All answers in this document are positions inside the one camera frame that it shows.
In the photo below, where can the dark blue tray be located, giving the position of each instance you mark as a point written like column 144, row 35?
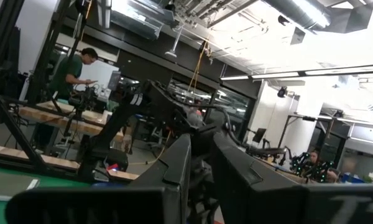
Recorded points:
column 112, row 184

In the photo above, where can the black ceiling spotlight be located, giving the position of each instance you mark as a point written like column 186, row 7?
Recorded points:
column 282, row 92

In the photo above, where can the black tripod-mounted device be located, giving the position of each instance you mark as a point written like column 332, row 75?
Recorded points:
column 82, row 99

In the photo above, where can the round silver ventilation duct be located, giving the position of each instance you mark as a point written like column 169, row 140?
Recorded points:
column 301, row 12

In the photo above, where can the light wooden workbench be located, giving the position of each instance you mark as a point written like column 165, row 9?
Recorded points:
column 49, row 116

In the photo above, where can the white tape strip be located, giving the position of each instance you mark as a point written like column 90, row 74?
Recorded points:
column 33, row 184

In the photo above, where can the grey framed work table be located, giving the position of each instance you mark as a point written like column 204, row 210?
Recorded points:
column 329, row 119

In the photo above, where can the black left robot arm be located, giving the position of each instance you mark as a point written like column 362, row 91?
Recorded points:
column 121, row 121

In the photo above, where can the white board panel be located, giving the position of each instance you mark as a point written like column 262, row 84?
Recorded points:
column 98, row 73

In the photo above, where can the person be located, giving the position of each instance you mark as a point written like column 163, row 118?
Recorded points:
column 66, row 73
column 314, row 157

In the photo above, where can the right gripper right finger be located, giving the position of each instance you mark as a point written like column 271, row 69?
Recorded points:
column 255, row 189

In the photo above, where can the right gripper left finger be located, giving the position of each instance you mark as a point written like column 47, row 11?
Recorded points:
column 174, row 177

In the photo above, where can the black aluminium rig frame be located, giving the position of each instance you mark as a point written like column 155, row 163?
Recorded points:
column 18, row 137

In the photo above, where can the small black angled screen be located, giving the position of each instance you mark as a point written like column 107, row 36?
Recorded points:
column 259, row 135

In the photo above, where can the black overhead light bar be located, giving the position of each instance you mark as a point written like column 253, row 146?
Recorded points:
column 298, row 74

